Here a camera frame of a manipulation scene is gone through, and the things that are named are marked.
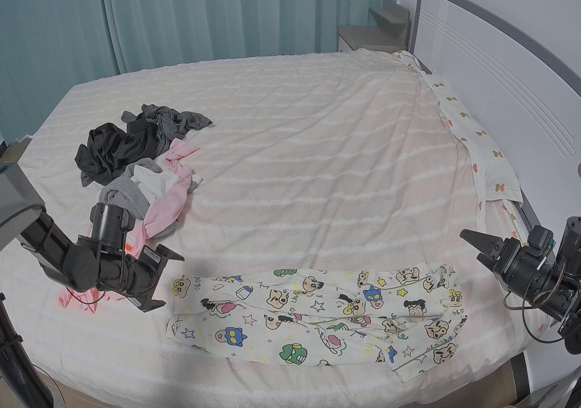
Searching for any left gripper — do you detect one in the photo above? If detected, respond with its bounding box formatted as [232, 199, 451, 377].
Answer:
[118, 246, 185, 313]

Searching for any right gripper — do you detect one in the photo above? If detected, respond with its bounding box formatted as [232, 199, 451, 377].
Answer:
[459, 229, 548, 294]

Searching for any white printed pyjama top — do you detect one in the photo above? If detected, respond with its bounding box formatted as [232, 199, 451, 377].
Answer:
[166, 263, 468, 370]

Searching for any pink T-shirt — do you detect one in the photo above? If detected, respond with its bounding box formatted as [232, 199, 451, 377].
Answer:
[57, 138, 201, 311]

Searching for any grey knitted garment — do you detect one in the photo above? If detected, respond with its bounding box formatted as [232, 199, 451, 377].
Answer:
[99, 159, 203, 238]

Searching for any white printed pillow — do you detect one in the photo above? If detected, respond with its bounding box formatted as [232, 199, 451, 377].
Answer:
[394, 51, 523, 205]

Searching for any white garment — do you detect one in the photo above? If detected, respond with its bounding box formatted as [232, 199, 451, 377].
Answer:
[131, 165, 183, 203]

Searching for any black garment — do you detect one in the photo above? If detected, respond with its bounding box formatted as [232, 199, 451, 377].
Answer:
[74, 121, 159, 187]

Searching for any dark grey garment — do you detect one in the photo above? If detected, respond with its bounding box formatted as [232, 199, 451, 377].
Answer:
[120, 103, 214, 157]

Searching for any bed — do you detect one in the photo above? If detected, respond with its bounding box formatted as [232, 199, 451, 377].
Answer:
[0, 0, 581, 404]

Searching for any grey bedside table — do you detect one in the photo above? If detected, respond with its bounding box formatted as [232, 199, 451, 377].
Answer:
[338, 0, 411, 53]

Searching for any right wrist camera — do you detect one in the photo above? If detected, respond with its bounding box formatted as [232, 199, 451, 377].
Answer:
[528, 225, 553, 250]

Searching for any black cable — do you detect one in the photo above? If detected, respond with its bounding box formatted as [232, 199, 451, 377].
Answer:
[503, 293, 568, 344]

